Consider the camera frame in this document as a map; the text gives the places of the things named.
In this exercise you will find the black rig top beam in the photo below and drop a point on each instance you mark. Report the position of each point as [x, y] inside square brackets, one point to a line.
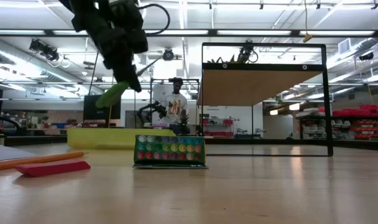
[212, 32]

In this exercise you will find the black ceiling fixture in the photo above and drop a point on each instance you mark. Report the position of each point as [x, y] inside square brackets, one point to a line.
[366, 56]

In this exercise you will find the yellow hanging hook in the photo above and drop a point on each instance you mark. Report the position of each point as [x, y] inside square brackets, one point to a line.
[307, 38]

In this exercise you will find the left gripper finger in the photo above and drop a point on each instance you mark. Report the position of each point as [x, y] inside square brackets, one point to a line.
[119, 74]
[133, 79]

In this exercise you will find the black background rig frame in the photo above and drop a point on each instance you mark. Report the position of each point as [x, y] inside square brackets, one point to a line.
[189, 80]

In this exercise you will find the black webcam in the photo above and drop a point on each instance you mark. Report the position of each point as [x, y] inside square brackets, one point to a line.
[245, 54]

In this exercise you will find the rack with red bins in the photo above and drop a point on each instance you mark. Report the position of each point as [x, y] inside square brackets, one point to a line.
[363, 112]

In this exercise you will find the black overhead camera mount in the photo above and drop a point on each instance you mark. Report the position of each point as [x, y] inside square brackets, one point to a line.
[44, 49]

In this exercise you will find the round black ceiling camera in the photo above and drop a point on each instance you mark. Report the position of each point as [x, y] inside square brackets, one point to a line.
[168, 55]

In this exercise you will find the black background robot arm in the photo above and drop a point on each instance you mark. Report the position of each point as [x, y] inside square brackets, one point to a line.
[154, 109]

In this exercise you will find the white ceiling vent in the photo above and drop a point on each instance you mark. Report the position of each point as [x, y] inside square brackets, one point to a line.
[344, 46]

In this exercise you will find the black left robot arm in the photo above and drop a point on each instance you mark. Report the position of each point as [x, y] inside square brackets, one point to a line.
[83, 15]

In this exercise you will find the wooden shelf riser black frame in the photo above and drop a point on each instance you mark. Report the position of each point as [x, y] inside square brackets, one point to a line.
[254, 84]

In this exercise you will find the orange pencil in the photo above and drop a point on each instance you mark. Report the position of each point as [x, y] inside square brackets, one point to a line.
[36, 159]

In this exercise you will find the white shelf red bins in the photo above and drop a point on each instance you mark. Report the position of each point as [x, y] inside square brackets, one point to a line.
[227, 122]

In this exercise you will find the green yellow crayon box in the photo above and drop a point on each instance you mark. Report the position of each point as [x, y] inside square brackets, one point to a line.
[168, 149]

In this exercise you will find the red eraser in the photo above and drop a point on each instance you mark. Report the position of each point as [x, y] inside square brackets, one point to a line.
[52, 168]

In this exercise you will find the yellow transparent pencil case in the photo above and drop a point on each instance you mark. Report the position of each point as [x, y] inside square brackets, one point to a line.
[99, 138]

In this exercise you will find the potted succulent plant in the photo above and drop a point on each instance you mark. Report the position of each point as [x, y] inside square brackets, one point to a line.
[232, 59]

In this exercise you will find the person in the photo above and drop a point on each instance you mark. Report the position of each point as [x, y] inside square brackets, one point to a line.
[175, 109]

